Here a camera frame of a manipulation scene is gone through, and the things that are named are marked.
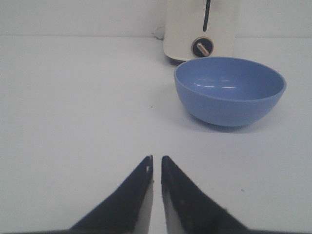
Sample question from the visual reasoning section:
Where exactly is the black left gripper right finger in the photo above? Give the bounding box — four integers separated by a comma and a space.
160, 155, 254, 232

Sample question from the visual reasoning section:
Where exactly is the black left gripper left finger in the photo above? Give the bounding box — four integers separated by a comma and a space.
69, 155, 154, 232

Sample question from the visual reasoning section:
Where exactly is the blue plastic bowl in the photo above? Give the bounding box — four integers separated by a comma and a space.
174, 57, 287, 127

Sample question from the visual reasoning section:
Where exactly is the cream two-slot toaster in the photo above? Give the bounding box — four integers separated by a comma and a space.
163, 0, 241, 61

